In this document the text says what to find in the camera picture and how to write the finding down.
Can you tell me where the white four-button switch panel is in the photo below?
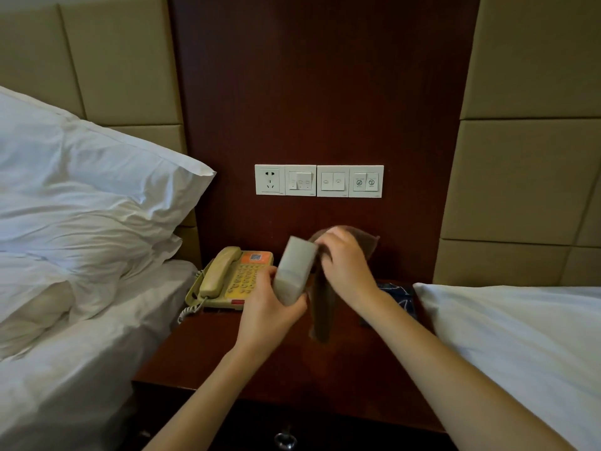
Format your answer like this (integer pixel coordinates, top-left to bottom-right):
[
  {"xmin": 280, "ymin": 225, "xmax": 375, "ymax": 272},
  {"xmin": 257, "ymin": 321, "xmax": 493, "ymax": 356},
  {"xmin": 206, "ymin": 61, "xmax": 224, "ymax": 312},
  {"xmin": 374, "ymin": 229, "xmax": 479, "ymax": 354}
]
[{"xmin": 316, "ymin": 164, "xmax": 385, "ymax": 199}]

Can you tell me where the dark blue scribbled pouch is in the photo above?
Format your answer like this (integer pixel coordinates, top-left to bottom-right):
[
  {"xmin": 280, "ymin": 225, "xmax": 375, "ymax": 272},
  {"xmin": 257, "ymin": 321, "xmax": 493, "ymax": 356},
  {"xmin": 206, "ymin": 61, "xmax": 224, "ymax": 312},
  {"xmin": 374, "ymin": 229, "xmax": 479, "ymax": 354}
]
[{"xmin": 359, "ymin": 282, "xmax": 419, "ymax": 329}]

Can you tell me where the person's left hand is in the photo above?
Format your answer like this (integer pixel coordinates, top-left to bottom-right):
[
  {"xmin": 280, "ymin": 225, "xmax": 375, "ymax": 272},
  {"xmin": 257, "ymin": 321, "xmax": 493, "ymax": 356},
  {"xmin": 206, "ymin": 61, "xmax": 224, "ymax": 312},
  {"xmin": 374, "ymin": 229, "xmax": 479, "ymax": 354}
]
[{"xmin": 234, "ymin": 266, "xmax": 311, "ymax": 358}]

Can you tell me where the white bed sheet mattress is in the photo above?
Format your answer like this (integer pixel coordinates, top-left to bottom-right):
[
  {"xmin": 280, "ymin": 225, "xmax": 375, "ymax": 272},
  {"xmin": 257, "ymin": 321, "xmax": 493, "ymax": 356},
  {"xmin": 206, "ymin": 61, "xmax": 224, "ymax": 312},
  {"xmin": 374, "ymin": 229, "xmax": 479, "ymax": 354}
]
[{"xmin": 0, "ymin": 257, "xmax": 199, "ymax": 451}]

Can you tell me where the person's right forearm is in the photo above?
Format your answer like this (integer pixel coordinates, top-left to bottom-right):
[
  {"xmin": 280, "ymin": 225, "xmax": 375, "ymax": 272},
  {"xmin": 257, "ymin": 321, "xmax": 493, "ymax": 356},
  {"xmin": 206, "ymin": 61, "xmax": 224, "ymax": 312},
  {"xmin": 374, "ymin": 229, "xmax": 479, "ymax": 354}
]
[{"xmin": 366, "ymin": 293, "xmax": 564, "ymax": 451}]

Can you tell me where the smooth white pillow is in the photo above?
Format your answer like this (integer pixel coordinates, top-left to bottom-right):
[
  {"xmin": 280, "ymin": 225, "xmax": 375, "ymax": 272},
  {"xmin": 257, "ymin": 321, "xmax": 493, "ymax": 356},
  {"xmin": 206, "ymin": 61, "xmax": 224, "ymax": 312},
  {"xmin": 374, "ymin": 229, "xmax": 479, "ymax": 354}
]
[{"xmin": 0, "ymin": 85, "xmax": 217, "ymax": 240}]

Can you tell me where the brown cleaning cloth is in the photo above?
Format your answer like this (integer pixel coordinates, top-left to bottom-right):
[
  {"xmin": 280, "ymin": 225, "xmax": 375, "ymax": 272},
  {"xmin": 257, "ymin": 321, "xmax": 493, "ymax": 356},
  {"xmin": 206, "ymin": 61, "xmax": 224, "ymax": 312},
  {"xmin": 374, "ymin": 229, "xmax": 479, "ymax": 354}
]
[{"xmin": 307, "ymin": 225, "xmax": 380, "ymax": 345}]

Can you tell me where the person's left forearm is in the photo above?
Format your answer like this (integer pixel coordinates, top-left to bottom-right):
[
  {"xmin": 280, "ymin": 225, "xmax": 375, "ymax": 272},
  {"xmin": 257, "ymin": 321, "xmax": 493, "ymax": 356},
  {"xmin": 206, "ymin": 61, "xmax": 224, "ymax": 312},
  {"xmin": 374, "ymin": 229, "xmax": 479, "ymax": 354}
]
[{"xmin": 143, "ymin": 345, "xmax": 269, "ymax": 451}]

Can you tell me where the metal ring drawer handle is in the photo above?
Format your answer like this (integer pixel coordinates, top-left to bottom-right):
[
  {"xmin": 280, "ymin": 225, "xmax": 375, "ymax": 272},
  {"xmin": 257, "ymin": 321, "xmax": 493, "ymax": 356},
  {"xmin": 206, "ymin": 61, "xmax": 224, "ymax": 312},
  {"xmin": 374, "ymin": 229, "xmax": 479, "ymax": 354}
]
[{"xmin": 274, "ymin": 425, "xmax": 297, "ymax": 451}]

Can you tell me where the crumpled white pillow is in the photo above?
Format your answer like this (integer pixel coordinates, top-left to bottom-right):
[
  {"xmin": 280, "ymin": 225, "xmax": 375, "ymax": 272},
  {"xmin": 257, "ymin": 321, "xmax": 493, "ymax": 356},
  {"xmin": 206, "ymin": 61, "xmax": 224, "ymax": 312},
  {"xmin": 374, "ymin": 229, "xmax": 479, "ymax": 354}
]
[{"xmin": 0, "ymin": 192, "xmax": 184, "ymax": 360}]

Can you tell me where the white remote control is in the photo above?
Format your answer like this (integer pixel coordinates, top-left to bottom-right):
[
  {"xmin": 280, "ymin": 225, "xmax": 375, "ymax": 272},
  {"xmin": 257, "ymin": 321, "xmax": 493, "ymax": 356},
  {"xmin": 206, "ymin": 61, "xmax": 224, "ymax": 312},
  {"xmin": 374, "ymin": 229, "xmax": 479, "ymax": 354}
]
[{"xmin": 273, "ymin": 236, "xmax": 320, "ymax": 308}]

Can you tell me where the person's right hand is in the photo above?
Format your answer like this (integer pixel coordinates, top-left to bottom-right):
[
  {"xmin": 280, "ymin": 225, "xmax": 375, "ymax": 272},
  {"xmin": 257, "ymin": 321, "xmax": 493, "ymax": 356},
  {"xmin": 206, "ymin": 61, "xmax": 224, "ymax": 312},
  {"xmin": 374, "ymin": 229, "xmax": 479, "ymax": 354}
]
[{"xmin": 314, "ymin": 227, "xmax": 393, "ymax": 315}]

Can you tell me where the beige telephone cord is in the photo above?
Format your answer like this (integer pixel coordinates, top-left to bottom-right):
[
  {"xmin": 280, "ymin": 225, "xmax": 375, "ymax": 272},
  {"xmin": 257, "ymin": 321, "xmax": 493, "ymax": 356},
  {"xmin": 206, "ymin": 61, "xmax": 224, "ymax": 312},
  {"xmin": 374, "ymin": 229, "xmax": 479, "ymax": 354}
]
[{"xmin": 176, "ymin": 295, "xmax": 207, "ymax": 324}]

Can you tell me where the beige padded headboard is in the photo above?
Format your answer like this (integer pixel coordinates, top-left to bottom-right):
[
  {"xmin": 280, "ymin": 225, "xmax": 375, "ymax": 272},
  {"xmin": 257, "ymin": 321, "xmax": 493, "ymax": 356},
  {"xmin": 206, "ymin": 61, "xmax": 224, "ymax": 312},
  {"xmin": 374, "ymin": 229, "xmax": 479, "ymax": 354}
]
[{"xmin": 431, "ymin": 0, "xmax": 601, "ymax": 288}]

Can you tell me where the yellow corded telephone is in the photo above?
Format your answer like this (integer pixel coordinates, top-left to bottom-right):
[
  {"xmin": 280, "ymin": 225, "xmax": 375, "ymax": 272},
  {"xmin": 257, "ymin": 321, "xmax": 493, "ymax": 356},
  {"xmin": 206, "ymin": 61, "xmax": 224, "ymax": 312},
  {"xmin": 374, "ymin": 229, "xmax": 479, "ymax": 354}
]
[{"xmin": 184, "ymin": 246, "xmax": 275, "ymax": 311}]

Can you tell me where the white socket and switch panel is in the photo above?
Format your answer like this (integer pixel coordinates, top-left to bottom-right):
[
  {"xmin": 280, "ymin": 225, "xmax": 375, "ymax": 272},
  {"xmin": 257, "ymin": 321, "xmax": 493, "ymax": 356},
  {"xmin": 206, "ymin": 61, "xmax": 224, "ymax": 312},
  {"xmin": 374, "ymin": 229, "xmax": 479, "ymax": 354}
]
[{"xmin": 254, "ymin": 163, "xmax": 318, "ymax": 198}]

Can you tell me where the white bed cover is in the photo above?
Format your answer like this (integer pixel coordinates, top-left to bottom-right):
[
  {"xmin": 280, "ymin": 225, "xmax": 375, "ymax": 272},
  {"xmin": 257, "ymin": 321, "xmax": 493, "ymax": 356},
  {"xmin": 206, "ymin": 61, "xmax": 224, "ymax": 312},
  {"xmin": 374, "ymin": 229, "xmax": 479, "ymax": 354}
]
[{"xmin": 413, "ymin": 282, "xmax": 601, "ymax": 451}]

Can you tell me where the dark wooden nightstand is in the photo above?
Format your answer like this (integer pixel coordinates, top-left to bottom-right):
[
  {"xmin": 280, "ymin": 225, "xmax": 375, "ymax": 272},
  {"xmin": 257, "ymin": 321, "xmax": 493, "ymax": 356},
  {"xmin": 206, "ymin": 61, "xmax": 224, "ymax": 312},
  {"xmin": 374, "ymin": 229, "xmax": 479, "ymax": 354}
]
[{"xmin": 132, "ymin": 279, "xmax": 447, "ymax": 435}]

